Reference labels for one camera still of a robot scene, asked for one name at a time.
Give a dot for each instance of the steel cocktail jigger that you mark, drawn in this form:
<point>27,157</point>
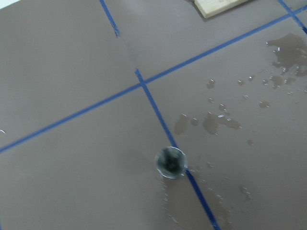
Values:
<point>171,162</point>

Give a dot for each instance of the bamboo cutting board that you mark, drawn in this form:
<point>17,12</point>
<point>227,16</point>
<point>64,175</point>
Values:
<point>210,8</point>

